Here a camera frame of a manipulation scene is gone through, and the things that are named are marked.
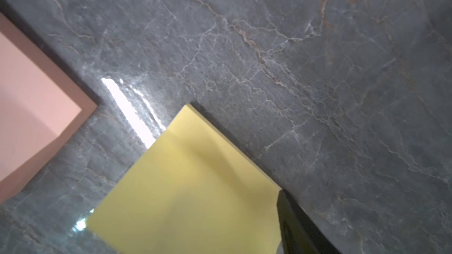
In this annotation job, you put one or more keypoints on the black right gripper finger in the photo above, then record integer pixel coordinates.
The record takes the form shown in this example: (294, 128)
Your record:
(299, 234)

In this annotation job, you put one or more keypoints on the yellow memo pad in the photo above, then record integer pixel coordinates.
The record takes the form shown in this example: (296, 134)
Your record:
(192, 192)

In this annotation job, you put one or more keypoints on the pink memo pad far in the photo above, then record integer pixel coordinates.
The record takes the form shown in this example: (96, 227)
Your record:
(41, 109)

